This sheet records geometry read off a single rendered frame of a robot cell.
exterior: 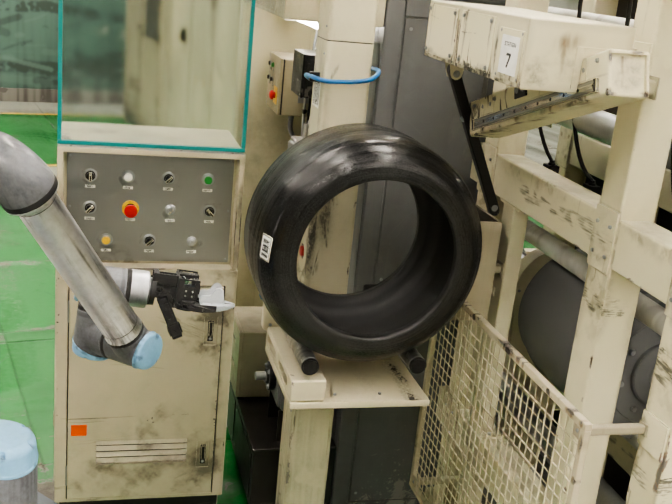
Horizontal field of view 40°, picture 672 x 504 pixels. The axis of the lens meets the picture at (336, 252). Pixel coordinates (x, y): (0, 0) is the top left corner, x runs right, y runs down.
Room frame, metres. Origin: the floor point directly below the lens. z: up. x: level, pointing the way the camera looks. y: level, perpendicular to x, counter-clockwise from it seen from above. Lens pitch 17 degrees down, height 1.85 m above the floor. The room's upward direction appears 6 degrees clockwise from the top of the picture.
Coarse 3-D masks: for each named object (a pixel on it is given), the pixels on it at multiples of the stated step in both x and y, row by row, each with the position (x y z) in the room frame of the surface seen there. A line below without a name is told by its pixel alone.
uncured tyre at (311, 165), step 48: (336, 144) 2.15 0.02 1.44; (384, 144) 2.15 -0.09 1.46; (288, 192) 2.09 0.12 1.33; (336, 192) 2.08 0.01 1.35; (432, 192) 2.15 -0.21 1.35; (288, 240) 2.06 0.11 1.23; (432, 240) 2.44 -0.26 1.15; (480, 240) 2.22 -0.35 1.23; (288, 288) 2.06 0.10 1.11; (384, 288) 2.42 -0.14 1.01; (432, 288) 2.37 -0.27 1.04; (336, 336) 2.09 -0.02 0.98; (384, 336) 2.13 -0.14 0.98; (432, 336) 2.20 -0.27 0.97
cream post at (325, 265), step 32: (320, 0) 2.57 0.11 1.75; (352, 0) 2.47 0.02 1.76; (320, 32) 2.54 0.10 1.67; (352, 32) 2.47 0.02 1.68; (320, 64) 2.50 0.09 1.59; (352, 64) 2.48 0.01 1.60; (320, 96) 2.47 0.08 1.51; (352, 96) 2.48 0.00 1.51; (320, 128) 2.46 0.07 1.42; (352, 192) 2.49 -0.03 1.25; (320, 224) 2.46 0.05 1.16; (352, 224) 2.49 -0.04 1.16; (320, 256) 2.47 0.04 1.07; (320, 288) 2.47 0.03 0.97; (288, 416) 2.50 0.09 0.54; (320, 416) 2.48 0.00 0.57; (288, 448) 2.47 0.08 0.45; (320, 448) 2.48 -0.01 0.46; (288, 480) 2.46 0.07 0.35; (320, 480) 2.48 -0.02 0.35
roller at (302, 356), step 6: (288, 336) 2.25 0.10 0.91; (294, 342) 2.20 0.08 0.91; (294, 348) 2.17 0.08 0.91; (300, 348) 2.15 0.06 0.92; (306, 348) 2.15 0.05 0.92; (294, 354) 2.17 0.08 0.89; (300, 354) 2.12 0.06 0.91; (306, 354) 2.11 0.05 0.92; (312, 354) 2.12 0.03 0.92; (300, 360) 2.10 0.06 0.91; (306, 360) 2.08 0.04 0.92; (312, 360) 2.08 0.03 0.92; (300, 366) 2.09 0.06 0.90; (306, 366) 2.08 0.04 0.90; (312, 366) 2.08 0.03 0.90; (318, 366) 2.09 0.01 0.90; (306, 372) 2.08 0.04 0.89; (312, 372) 2.08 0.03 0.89
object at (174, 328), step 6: (162, 300) 2.08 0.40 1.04; (168, 300) 2.10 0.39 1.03; (162, 306) 2.08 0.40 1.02; (168, 306) 2.08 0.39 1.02; (162, 312) 2.08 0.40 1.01; (168, 312) 2.08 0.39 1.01; (168, 318) 2.08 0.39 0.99; (174, 318) 2.09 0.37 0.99; (168, 324) 2.09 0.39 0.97; (174, 324) 2.09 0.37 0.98; (168, 330) 2.09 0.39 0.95; (174, 330) 2.09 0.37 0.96; (180, 330) 2.10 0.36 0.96; (174, 336) 2.09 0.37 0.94; (180, 336) 2.09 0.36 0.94
